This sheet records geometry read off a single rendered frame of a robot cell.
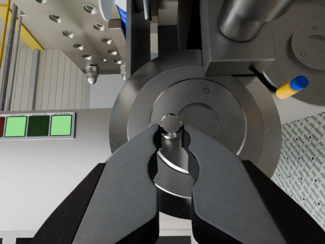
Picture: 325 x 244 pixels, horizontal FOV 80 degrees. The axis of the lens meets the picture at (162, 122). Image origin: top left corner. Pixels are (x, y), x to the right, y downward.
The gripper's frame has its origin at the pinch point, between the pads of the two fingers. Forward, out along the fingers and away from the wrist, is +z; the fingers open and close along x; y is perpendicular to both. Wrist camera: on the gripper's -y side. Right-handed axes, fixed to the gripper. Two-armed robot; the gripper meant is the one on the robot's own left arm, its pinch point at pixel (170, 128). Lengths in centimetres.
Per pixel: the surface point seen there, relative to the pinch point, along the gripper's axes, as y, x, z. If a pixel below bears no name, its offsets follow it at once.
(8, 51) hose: 4, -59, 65
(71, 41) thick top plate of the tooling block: -1.7, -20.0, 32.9
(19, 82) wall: 56, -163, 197
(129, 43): -4.0, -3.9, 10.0
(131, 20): -6.0, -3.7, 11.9
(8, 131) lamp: 19, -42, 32
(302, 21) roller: -5.4, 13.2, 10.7
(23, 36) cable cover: 11, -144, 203
